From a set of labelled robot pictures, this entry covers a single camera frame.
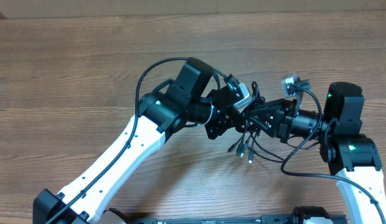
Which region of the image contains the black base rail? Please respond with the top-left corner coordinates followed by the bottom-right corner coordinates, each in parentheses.
top-left (99, 205), bottom-right (348, 224)

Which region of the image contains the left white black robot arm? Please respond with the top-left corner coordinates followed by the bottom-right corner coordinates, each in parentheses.
top-left (32, 57), bottom-right (252, 223)

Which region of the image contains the black usb cable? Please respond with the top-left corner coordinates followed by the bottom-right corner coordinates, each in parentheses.
top-left (227, 81), bottom-right (265, 164)

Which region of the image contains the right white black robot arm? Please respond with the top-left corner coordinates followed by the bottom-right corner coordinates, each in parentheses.
top-left (243, 80), bottom-right (386, 223)

